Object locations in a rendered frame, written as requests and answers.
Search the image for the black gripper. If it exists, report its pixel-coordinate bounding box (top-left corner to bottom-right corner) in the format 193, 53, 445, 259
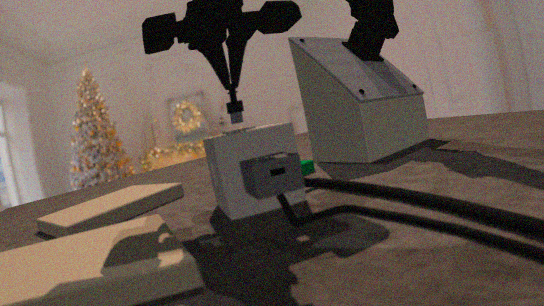
142, 0, 302, 90

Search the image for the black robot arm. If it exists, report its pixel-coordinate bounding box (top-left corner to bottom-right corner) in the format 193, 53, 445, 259
181, 0, 399, 62

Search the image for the small green block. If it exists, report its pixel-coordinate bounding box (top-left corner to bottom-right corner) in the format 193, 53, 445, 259
301, 160, 314, 176

